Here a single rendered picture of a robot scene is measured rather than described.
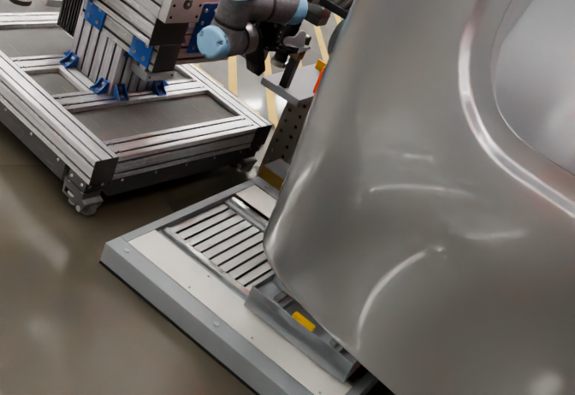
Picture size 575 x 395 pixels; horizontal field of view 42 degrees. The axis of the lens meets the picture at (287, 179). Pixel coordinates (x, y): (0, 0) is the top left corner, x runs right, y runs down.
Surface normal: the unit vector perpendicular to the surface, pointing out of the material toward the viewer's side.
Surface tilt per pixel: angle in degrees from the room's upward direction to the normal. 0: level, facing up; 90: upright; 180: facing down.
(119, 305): 0
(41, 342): 0
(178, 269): 0
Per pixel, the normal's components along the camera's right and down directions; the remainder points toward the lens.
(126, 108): 0.36, -0.80
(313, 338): -0.53, 0.25
